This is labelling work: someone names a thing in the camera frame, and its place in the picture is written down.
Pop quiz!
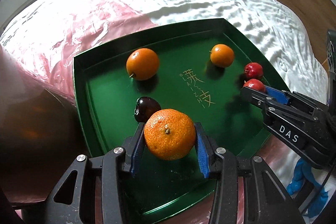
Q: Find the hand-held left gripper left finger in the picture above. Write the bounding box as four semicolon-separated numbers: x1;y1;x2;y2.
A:
43;122;146;224

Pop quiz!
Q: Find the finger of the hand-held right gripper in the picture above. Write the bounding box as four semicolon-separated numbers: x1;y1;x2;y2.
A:
265;86;328;109
241;86;282;111

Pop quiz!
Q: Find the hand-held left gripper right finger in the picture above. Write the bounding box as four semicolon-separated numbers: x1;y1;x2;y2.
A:
194;122;306;224

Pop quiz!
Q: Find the small red apple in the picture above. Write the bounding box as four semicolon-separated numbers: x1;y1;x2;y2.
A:
243;79;266;93
244;62;264;80

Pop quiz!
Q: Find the orange mandarin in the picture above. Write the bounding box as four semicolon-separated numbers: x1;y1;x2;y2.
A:
126;48;160;81
144;109;197;161
210;44;235;68

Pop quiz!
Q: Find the dark purple plum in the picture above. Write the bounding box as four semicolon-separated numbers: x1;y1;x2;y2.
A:
134;97;161;123

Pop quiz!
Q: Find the green square tray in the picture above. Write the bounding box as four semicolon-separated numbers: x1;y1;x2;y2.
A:
72;18;290;216

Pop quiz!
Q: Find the person's right hand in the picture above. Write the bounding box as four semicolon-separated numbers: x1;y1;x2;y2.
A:
286;158;330;218

